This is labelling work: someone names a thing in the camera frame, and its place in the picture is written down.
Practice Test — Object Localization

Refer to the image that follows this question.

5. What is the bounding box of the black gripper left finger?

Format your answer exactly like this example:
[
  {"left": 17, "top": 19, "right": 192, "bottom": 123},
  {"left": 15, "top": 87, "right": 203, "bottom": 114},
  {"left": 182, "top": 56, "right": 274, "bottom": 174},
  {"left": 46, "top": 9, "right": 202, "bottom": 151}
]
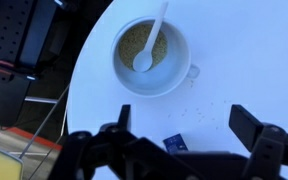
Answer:
[{"left": 48, "top": 104, "right": 198, "bottom": 180}]

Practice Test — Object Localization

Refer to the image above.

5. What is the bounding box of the orange clamp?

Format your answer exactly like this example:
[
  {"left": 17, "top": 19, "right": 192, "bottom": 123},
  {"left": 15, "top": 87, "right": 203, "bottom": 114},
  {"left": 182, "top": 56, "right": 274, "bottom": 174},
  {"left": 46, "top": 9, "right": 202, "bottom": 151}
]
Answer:
[{"left": 0, "top": 59, "right": 38, "bottom": 82}]

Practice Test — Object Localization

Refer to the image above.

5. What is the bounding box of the open dark blue carton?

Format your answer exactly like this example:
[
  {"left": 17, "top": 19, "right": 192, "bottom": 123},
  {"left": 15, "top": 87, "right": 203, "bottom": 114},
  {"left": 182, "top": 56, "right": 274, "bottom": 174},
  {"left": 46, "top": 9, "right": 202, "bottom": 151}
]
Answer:
[{"left": 162, "top": 133, "right": 189, "bottom": 155}]

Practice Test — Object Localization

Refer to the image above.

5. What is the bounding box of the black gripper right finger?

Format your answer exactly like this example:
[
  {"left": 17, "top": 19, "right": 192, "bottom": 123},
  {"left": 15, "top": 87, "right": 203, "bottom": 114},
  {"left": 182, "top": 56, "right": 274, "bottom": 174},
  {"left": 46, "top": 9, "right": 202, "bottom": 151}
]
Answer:
[{"left": 228, "top": 104, "right": 288, "bottom": 180}]

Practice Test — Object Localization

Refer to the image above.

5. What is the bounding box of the thin grey cable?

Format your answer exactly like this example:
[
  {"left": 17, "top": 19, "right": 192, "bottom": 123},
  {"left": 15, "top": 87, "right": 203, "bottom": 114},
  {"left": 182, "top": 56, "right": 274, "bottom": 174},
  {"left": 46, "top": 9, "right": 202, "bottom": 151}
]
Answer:
[{"left": 18, "top": 84, "right": 71, "bottom": 160}]

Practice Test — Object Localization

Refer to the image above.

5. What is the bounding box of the white plastic spoon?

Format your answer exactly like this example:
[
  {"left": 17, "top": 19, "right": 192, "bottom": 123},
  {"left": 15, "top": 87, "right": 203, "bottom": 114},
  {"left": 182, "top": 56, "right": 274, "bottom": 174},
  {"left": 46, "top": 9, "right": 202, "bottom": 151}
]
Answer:
[{"left": 132, "top": 1, "right": 170, "bottom": 74}]

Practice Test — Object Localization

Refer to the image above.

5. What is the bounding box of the black perforated board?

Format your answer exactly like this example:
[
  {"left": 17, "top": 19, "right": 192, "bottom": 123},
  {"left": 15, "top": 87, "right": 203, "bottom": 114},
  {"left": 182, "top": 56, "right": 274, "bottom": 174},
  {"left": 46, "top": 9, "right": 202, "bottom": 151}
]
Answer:
[{"left": 0, "top": 0, "right": 68, "bottom": 128}]

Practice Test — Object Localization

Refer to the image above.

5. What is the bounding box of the green bowl with white inside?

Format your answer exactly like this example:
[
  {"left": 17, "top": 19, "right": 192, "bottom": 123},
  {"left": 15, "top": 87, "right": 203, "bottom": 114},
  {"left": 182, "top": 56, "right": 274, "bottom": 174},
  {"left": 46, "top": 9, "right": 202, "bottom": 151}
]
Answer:
[{"left": 110, "top": 16, "right": 201, "bottom": 99}]

